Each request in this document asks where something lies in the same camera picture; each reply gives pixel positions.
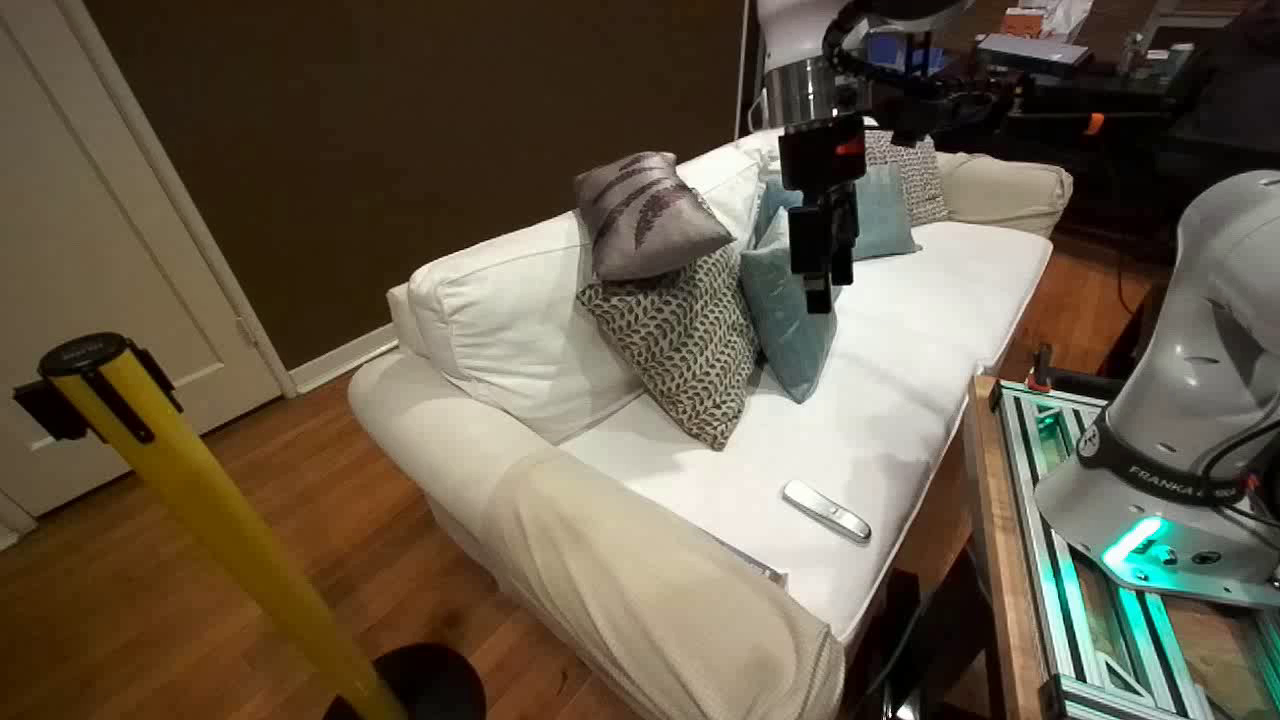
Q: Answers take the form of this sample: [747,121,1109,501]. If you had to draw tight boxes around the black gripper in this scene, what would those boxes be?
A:
[777,111,872,316]

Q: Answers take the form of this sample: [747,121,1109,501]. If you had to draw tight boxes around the brown leaf pattern pillow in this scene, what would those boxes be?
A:
[576,245,764,454]

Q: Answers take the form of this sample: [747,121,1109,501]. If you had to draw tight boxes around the teal square pillow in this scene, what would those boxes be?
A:
[737,175,841,409]
[756,161,923,265]

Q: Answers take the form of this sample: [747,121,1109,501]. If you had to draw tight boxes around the small patterned grey pillow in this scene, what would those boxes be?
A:
[863,127,952,226]

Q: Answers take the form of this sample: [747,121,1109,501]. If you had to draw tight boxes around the grey fern print pillow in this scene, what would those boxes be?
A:
[572,146,737,289]

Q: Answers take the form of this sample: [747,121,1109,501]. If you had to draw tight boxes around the white fabric sofa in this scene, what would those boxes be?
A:
[344,122,1074,720]

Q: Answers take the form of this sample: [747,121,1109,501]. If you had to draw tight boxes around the silver remote control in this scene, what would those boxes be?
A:
[777,476,874,548]

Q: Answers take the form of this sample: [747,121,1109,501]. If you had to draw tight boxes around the white papers on desk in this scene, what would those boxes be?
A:
[977,32,1093,66]

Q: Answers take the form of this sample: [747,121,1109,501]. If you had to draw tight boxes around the white sofa back cushion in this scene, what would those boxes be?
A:
[386,130,782,448]

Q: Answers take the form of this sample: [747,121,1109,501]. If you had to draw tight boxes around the cluttered black desk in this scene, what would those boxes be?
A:
[933,17,1280,245]

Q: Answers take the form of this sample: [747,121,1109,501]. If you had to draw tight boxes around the wooden stand table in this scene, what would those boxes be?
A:
[958,373,1054,720]

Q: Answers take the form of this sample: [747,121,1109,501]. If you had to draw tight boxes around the beige sofa armrest cover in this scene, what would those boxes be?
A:
[477,443,853,720]

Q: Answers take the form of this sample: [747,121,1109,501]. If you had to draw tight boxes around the white baseboard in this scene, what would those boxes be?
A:
[284,318,402,399]

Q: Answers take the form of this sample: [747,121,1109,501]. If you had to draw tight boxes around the black round stanchion base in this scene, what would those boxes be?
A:
[321,641,491,720]

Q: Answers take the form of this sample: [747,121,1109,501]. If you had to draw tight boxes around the white panel door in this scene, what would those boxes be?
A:
[0,0,290,524]

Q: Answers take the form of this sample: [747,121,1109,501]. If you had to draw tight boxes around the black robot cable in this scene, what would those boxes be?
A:
[1191,416,1280,531]

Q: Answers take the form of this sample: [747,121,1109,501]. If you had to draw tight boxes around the yellow stanchion post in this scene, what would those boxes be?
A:
[11,330,412,720]

